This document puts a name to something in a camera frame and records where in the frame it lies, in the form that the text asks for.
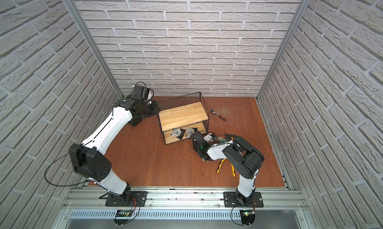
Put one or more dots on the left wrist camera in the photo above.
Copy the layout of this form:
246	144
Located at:
142	94

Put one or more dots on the green floral tea bag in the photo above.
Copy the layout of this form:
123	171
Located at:
222	139

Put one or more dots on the aluminium corner post left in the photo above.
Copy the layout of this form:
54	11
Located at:
73	10

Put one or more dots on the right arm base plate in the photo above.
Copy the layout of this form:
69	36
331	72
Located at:
235	199

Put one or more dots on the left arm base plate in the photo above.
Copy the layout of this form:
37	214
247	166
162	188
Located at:
127	199

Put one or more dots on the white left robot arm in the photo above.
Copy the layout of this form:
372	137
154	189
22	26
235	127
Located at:
88	158

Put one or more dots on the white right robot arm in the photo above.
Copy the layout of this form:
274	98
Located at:
245	158

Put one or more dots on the aluminium corner post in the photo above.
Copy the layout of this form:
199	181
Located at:
286	40
73	10

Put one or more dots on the white black tea bag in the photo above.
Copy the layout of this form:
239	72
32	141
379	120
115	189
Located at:
190	131
178	133

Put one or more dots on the controller board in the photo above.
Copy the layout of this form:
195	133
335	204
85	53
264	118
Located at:
247	217
122	217

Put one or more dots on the black wire mesh wooden shelf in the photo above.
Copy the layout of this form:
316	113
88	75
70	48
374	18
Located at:
184	111

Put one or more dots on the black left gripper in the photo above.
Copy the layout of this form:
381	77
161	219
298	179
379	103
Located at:
148	110

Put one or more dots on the aluminium corner post right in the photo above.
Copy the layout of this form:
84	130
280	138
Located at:
286	40

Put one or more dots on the aluminium front rail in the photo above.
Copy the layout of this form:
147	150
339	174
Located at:
186	198

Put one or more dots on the red black ratchet wrench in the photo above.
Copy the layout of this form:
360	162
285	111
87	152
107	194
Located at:
219	115

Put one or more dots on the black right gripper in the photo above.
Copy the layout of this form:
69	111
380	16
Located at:
195	148

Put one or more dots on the left controller board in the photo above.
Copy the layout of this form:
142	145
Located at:
122	217

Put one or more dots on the right controller board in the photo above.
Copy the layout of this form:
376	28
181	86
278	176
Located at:
247	217

